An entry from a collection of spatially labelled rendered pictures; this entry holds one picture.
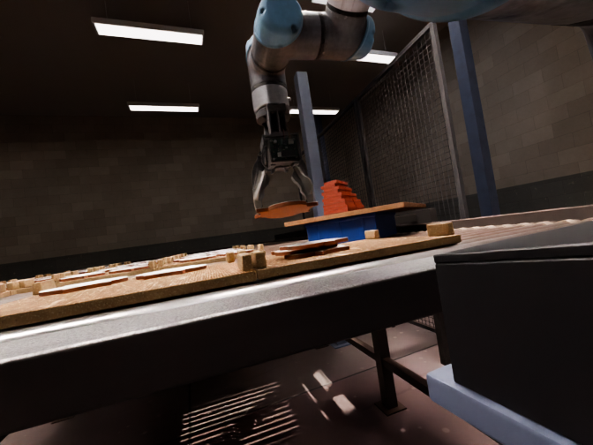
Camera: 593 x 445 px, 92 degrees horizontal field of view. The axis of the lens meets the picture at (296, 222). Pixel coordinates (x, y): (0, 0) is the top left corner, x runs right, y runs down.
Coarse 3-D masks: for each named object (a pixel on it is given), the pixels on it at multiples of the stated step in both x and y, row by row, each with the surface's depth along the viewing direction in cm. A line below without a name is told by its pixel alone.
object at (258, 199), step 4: (260, 172) 59; (264, 172) 57; (260, 176) 59; (264, 176) 57; (260, 180) 58; (264, 180) 59; (268, 180) 60; (256, 184) 59; (260, 184) 55; (264, 184) 59; (256, 188) 59; (260, 188) 56; (264, 188) 59; (256, 192) 59; (260, 192) 59; (264, 192) 59; (256, 196) 57; (260, 196) 59; (256, 200) 59; (260, 200) 59; (256, 204) 59; (260, 204) 59
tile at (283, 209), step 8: (296, 200) 54; (304, 200) 56; (256, 208) 56; (264, 208) 56; (272, 208) 55; (280, 208) 55; (288, 208) 57; (296, 208) 59; (304, 208) 60; (256, 216) 62; (264, 216) 62; (272, 216) 64; (280, 216) 66
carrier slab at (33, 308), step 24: (216, 264) 73; (96, 288) 54; (120, 288) 47; (144, 288) 42; (168, 288) 40; (192, 288) 41; (216, 288) 42; (0, 312) 38; (24, 312) 35; (48, 312) 36; (72, 312) 36
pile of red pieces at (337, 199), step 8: (328, 184) 136; (336, 184) 136; (344, 184) 142; (328, 192) 135; (336, 192) 134; (344, 192) 135; (328, 200) 135; (336, 200) 133; (344, 200) 131; (352, 200) 139; (360, 200) 149; (328, 208) 135; (336, 208) 133; (344, 208) 131; (352, 208) 135; (360, 208) 145
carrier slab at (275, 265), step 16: (368, 240) 81; (384, 240) 71; (400, 240) 63; (416, 240) 57; (432, 240) 55; (448, 240) 56; (272, 256) 72; (320, 256) 52; (336, 256) 49; (352, 256) 49; (368, 256) 50; (384, 256) 51; (256, 272) 46; (272, 272) 45; (288, 272) 46
